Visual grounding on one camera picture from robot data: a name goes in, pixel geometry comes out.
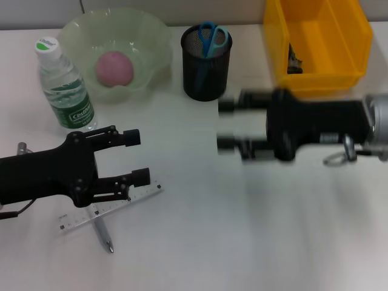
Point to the clear green-label water bottle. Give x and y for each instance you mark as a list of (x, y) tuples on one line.
[(65, 91)]

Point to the pale green glass fruit plate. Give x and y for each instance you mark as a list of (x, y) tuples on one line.
[(142, 45)]

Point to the pink peach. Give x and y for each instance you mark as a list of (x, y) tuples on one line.
[(114, 69)]

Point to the yellow plastic bin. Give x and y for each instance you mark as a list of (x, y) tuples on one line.
[(321, 78)]

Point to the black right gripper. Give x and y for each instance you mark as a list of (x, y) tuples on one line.
[(318, 121)]

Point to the blue scissors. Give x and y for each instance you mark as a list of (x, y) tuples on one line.
[(209, 39)]

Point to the silver pen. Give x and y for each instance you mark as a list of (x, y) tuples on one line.
[(103, 233)]

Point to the black mesh pen holder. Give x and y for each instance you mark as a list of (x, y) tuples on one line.
[(206, 78)]

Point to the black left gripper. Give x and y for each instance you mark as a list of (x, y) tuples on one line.
[(45, 175)]

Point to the clear plastic ruler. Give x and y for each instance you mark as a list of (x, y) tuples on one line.
[(142, 195)]

